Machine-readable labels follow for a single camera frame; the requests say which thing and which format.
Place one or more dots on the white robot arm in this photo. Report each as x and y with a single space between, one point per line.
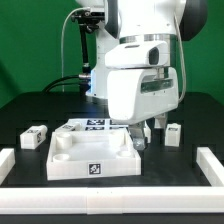
137 21

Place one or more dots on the black camera on stand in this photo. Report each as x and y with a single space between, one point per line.
85 36

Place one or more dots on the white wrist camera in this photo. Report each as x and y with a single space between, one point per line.
138 55

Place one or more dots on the white U-shaped fence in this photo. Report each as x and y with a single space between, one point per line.
123 200

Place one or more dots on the AprilTag marker sheet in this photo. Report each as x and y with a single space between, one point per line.
84 124

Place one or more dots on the white square tabletop part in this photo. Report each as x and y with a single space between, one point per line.
92 154

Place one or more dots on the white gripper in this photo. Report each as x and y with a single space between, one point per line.
137 95

